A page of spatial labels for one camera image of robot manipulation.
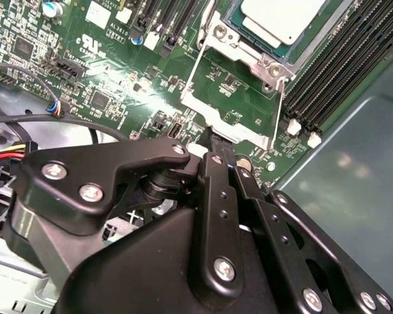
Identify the metal socket cover frame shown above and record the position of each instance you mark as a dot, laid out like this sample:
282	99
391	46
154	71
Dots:
199	109

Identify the silver topped CPU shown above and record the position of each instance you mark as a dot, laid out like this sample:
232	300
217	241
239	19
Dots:
281	19

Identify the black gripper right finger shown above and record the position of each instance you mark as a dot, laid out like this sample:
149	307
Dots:
275	229

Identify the thin metal locking lever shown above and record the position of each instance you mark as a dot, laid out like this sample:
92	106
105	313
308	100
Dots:
205	23

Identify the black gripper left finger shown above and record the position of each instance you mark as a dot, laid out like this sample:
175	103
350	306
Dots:
85	170

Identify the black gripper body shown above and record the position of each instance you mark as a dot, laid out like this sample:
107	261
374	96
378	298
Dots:
134	278

